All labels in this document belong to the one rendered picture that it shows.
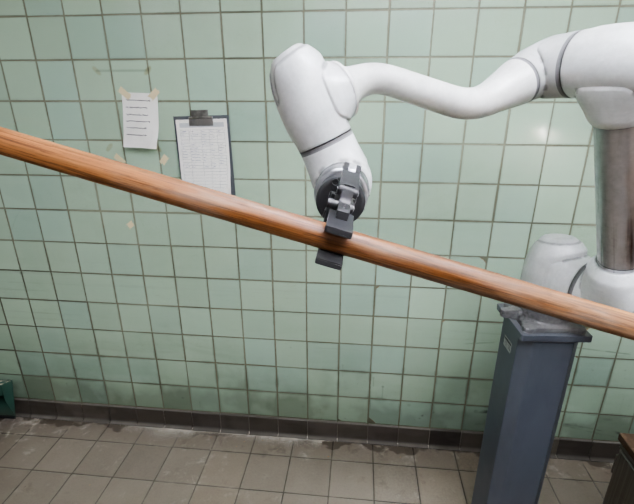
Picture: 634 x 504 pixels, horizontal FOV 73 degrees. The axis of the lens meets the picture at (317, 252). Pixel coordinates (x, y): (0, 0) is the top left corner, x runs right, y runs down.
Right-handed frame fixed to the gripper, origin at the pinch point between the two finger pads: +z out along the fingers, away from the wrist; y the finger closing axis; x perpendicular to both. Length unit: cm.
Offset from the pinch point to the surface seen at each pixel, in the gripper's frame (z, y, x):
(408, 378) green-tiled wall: -125, 101, -60
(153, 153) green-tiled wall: -127, 31, 76
